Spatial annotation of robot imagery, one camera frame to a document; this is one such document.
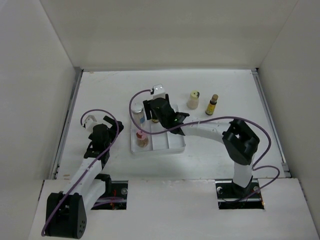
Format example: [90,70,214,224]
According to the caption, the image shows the white bottle silver cap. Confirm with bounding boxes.
[131,103,146,128]

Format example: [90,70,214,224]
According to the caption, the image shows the pink-capped spice jar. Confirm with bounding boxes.
[135,130,149,148]

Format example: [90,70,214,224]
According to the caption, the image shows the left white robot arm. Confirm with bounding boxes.
[41,115,124,239]

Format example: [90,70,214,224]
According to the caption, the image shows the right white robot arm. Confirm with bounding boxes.
[128,96,260,198]

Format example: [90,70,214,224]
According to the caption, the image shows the white three-compartment tray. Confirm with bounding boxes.
[130,110,186,157]

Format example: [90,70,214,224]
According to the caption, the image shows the yellow-capped spice jar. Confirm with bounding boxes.
[186,90,200,110]

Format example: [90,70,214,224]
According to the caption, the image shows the tall yellow brown-capped bottle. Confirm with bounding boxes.
[205,94,219,116]

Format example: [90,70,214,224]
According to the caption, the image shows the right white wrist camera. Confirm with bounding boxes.
[151,84,166,100]

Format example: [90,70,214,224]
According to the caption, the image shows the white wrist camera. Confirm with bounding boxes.
[83,115,99,133]
[151,84,166,100]

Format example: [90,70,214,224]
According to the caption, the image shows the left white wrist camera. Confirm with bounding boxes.
[83,115,99,133]

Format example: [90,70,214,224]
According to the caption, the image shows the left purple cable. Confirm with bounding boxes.
[40,109,121,237]

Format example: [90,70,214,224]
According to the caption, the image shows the purple cable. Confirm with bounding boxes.
[128,88,281,201]
[40,109,121,237]

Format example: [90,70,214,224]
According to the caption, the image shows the left aluminium frame rail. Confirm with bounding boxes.
[48,66,84,180]

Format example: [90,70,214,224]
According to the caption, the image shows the aluminium frame rail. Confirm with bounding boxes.
[48,66,84,180]
[251,68,292,178]

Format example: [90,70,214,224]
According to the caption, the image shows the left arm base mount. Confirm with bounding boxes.
[92,173,129,210]

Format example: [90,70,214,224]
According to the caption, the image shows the right aluminium frame rail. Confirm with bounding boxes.
[251,68,292,178]

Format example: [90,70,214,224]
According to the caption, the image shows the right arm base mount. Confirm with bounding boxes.
[215,179,265,210]

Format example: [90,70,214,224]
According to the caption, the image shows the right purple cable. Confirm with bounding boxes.
[128,88,281,201]

